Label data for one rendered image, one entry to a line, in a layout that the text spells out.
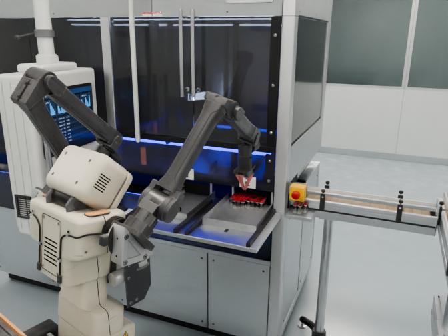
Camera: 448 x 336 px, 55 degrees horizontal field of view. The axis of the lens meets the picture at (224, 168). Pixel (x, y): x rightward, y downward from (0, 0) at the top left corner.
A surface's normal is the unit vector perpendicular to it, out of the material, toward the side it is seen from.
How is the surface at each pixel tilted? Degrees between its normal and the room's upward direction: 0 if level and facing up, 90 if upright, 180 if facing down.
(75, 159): 47
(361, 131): 90
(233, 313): 90
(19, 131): 90
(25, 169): 90
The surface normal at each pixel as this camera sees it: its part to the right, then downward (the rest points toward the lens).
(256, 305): -0.37, 0.27
